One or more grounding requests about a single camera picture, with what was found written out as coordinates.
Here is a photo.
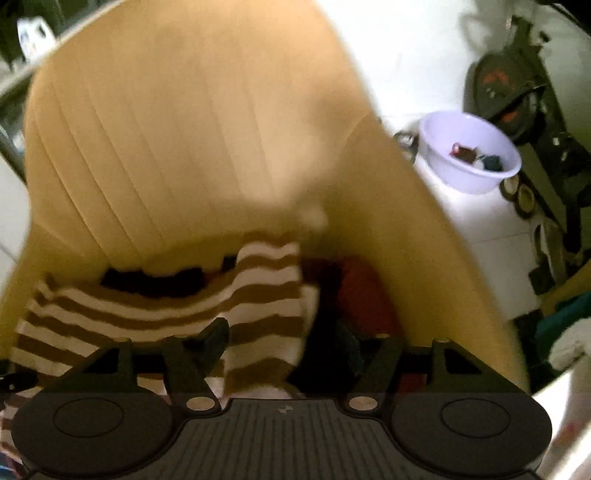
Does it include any yellow chair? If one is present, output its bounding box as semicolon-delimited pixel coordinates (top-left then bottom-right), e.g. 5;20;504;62
17;0;533;398

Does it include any white fluffy cloth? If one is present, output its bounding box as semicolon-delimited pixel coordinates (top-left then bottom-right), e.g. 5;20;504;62
549;318;591;371

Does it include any red cloth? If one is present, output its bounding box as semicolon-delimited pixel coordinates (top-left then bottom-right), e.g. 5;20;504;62
338;257;403;339

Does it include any black garment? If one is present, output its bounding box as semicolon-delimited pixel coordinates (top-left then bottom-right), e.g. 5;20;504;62
100;264;207;297

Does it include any purple plastic basin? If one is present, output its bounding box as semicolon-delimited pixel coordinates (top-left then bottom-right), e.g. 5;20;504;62
417;111;523;195

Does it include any pair of sandals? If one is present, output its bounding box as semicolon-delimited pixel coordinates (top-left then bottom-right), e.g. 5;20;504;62
500;174;537;219

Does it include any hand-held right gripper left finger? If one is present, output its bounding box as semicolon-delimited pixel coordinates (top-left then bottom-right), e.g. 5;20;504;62
81;318;230;414

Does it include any dark backpack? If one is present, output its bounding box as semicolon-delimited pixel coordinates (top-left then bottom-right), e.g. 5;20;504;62
463;13;591;280

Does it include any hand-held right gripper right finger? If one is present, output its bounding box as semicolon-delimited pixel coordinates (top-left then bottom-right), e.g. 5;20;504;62
337;320;485;414

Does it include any white folding table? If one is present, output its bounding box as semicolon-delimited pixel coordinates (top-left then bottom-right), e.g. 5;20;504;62
530;368;591;480

